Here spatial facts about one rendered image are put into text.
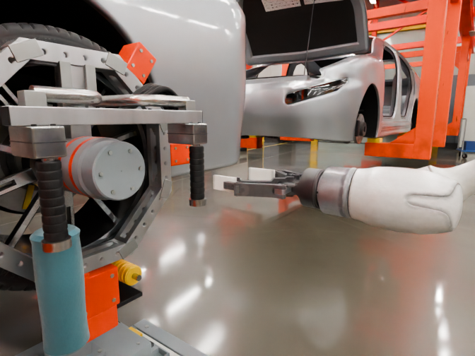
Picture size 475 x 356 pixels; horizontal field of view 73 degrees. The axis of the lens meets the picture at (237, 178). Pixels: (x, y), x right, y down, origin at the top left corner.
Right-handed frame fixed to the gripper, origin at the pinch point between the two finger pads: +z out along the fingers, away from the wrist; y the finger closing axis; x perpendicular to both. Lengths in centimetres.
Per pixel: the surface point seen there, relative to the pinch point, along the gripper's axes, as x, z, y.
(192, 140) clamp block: 8.2, 11.1, -2.6
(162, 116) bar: 13.7, 13.7, -9.0
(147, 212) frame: -13.7, 32.8, 0.1
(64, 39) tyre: 32, 41, -15
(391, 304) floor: -83, -16, 115
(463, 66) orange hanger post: 144, 4, 957
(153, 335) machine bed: -75, 56, 18
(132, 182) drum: -0.9, 18.2, -14.6
